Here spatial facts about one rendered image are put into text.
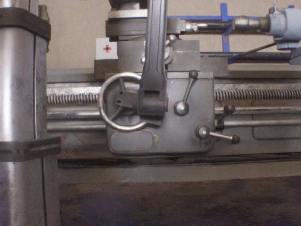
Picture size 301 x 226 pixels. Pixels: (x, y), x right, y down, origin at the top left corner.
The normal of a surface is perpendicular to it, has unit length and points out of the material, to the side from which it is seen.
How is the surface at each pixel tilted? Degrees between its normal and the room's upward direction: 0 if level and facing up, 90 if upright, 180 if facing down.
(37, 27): 90
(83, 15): 90
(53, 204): 90
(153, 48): 99
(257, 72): 90
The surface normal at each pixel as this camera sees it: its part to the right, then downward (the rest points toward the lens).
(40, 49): 0.99, -0.03
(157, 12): -0.11, 0.15
